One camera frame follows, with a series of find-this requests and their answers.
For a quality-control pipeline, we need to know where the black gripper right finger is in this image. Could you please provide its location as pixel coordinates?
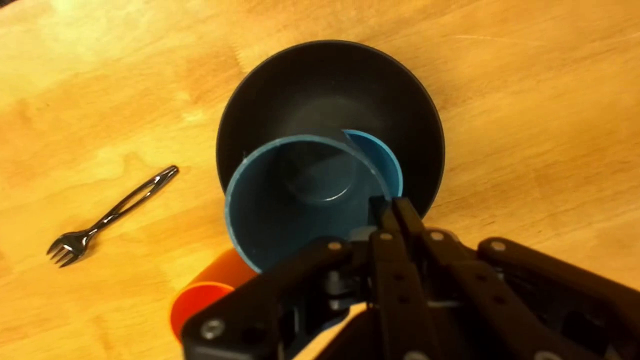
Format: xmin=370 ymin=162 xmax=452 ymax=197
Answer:
xmin=393 ymin=196 xmax=640 ymax=360

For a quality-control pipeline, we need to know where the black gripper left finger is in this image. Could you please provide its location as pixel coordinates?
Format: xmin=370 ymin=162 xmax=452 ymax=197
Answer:
xmin=183 ymin=196 xmax=432 ymax=360

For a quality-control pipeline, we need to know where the orange plastic cup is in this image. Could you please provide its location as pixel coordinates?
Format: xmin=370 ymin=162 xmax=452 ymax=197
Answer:
xmin=168 ymin=248 xmax=258 ymax=337

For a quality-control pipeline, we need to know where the dark teal green cup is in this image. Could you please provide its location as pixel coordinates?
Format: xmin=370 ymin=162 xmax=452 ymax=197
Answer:
xmin=224 ymin=132 xmax=396 ymax=276

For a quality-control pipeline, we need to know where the metal fork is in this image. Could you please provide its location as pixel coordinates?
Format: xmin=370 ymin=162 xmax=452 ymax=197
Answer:
xmin=44 ymin=164 xmax=183 ymax=269

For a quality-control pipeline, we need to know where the black bowl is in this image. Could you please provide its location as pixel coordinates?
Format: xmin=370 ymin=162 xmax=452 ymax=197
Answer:
xmin=214 ymin=37 xmax=448 ymax=222

